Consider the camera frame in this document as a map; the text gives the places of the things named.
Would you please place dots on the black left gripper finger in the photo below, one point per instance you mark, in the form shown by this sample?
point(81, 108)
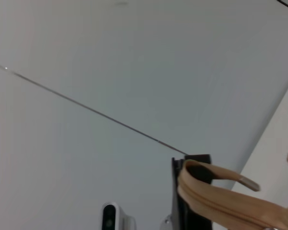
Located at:
point(189, 220)
point(198, 159)

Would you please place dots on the khaki canvas food bag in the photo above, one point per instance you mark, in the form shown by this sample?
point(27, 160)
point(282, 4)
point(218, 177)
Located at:
point(218, 201)

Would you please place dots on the silver metal zipper pull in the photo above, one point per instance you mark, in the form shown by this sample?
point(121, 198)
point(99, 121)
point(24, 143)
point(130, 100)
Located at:
point(250, 184)

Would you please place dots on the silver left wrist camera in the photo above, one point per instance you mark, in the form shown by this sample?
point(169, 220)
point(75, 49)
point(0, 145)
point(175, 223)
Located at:
point(110, 218)

